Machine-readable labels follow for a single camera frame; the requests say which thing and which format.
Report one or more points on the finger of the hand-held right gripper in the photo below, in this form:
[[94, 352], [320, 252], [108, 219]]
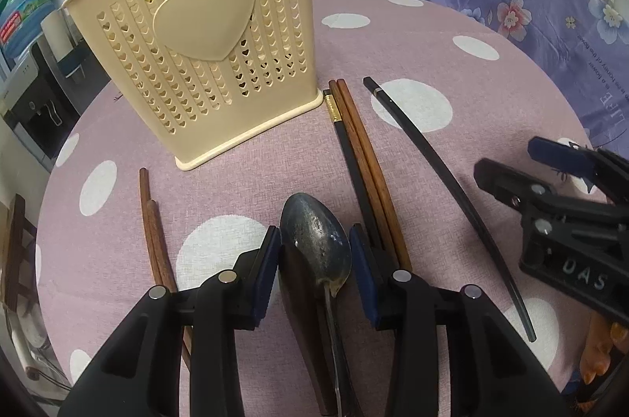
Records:
[[511, 186], [560, 154]]

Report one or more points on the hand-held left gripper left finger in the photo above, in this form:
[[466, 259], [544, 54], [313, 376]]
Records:
[[265, 279]]

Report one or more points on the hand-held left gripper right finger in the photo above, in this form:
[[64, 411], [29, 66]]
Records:
[[361, 272]]

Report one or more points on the tarnished metal spoon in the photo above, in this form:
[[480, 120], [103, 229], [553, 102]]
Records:
[[314, 235]]

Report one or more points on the black chopstick silver band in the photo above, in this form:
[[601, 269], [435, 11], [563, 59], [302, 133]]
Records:
[[442, 166]]

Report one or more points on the black chopstick gold band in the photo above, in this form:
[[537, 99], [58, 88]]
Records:
[[351, 161]]

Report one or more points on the beige plastic utensil holder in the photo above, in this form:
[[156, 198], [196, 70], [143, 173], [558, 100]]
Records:
[[196, 68]]

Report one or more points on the person's right hand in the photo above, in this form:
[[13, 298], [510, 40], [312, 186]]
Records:
[[597, 343]]

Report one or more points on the purple floral cloth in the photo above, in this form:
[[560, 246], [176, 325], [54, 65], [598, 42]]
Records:
[[540, 19]]

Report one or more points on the dark wooden chair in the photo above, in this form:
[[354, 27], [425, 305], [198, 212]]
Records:
[[19, 245]]

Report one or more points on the water dispenser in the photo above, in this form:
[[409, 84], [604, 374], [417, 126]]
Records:
[[34, 112]]

